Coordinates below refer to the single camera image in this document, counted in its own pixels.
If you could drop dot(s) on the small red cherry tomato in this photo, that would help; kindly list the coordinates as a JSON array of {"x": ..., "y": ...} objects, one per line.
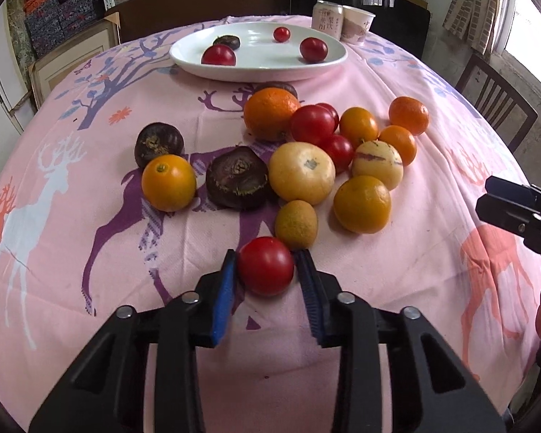
[{"x": 281, "y": 34}]

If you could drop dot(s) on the pink deer print tablecloth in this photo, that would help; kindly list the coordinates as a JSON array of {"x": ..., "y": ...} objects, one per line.
[{"x": 72, "y": 243}]

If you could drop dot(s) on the large orange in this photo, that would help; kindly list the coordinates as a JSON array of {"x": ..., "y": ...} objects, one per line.
[{"x": 270, "y": 112}]

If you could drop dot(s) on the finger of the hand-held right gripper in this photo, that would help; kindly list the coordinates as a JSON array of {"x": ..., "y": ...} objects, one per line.
[
  {"x": 505, "y": 214},
  {"x": 511, "y": 189}
]

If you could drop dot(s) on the striped yellow pepino melon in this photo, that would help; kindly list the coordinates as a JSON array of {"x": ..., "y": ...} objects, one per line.
[{"x": 378, "y": 164}]

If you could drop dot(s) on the printed paper cup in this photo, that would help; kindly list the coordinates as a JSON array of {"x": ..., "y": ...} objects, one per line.
[{"x": 358, "y": 25}]

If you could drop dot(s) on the large red tomato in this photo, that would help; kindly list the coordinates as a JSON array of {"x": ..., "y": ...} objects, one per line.
[{"x": 266, "y": 266}]

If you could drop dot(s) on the pink drink can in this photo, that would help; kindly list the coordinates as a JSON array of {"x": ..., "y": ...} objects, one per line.
[{"x": 325, "y": 19}]

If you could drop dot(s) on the pale yellow round melon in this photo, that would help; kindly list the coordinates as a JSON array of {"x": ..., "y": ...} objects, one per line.
[{"x": 302, "y": 172}]

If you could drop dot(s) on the large dark purple water chestnut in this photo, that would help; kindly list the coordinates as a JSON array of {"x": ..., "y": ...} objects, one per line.
[{"x": 237, "y": 177}]

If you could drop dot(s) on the white oval plate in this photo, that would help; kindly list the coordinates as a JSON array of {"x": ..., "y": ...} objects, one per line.
[{"x": 261, "y": 61}]

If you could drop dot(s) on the small yellow-green citrus fruit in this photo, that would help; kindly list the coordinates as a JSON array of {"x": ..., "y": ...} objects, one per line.
[{"x": 296, "y": 224}]

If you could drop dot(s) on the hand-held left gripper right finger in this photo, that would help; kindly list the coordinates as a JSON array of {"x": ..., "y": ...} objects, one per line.
[{"x": 307, "y": 297}]

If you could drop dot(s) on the beige checked curtain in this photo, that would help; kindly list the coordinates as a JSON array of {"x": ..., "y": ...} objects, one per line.
[{"x": 475, "y": 4}]

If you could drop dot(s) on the framed board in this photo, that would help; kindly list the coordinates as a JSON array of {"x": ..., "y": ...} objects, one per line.
[{"x": 67, "y": 61}]

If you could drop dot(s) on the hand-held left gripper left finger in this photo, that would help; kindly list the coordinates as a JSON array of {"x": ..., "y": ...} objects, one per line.
[{"x": 224, "y": 300}]

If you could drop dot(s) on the shelf with patterned boxes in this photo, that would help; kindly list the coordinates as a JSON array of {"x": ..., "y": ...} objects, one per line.
[{"x": 61, "y": 9}]

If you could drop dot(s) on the slatted dark wooden chair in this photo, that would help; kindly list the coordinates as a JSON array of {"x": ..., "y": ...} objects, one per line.
[{"x": 496, "y": 97}]

